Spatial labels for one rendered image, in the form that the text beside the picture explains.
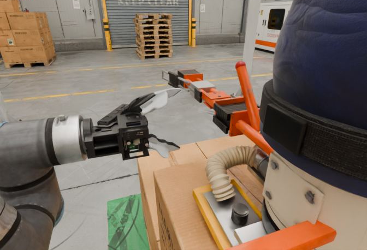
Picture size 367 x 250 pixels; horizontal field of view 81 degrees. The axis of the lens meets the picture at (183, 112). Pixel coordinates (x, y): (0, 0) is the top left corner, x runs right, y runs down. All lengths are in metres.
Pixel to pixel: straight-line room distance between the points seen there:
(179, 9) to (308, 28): 9.66
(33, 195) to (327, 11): 0.49
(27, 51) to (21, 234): 6.85
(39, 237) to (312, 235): 0.37
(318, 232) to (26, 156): 0.42
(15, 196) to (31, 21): 6.62
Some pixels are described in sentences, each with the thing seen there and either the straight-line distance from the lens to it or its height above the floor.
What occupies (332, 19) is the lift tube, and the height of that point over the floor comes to 1.34.
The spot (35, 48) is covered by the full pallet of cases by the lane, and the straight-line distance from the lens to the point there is 7.10.
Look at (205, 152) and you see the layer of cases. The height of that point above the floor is 0.54.
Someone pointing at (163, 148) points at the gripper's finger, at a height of 1.06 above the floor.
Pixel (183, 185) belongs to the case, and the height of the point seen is 0.95.
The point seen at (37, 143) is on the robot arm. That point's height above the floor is 1.15.
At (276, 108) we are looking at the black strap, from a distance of 0.23.
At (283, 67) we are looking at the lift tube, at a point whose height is 1.29.
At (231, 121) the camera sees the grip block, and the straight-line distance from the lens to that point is 0.47.
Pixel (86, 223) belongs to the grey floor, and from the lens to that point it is 1.82.
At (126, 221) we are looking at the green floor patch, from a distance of 1.74.
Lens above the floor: 1.35
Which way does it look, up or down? 25 degrees down
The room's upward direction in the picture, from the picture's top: straight up
